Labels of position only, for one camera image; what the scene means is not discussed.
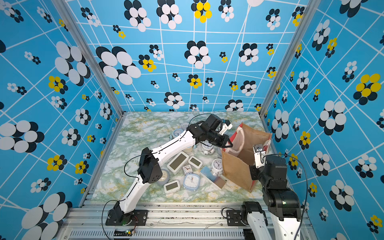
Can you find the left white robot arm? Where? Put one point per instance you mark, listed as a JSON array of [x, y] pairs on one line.
[[150, 163]]

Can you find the white twin-bell alarm clock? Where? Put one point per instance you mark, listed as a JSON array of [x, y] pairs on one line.
[[217, 167]]

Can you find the light blue square alarm clock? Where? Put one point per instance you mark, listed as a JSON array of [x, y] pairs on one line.
[[191, 182]]

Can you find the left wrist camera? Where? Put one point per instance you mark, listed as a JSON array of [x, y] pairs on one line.
[[225, 125]]

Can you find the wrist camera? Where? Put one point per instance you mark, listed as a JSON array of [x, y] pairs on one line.
[[259, 155], [225, 125]]

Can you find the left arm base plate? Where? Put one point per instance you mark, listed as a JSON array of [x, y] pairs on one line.
[[135, 218]]

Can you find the green circuit board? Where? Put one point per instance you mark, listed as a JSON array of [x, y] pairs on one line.
[[124, 233]]

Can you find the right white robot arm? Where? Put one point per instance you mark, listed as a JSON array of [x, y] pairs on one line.
[[282, 202]]

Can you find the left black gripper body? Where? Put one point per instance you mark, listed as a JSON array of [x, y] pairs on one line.
[[216, 138]]

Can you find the lowest white digital clock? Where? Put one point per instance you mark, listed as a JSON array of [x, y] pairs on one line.
[[172, 187]]

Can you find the blue twin-bell alarm clock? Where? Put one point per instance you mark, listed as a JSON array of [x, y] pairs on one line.
[[176, 133]]

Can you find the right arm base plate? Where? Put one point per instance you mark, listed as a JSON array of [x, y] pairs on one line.
[[234, 218]]

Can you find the blue mirror clock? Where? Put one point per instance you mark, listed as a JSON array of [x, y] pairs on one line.
[[216, 180]]

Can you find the large white digital clock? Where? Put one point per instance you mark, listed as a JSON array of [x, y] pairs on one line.
[[177, 162]]

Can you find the small clear square clock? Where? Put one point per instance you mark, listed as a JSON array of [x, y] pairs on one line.
[[187, 169]]

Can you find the white bell alarm clock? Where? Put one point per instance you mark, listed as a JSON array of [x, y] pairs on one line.
[[207, 148]]

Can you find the pink round alarm clock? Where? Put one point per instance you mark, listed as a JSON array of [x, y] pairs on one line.
[[184, 126]]

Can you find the grey round clock wire handle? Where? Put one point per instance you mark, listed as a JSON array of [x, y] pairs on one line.
[[164, 178]]

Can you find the small white digital clock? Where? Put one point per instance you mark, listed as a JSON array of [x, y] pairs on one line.
[[195, 162]]

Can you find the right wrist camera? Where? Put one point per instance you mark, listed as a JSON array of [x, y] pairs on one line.
[[259, 155]]

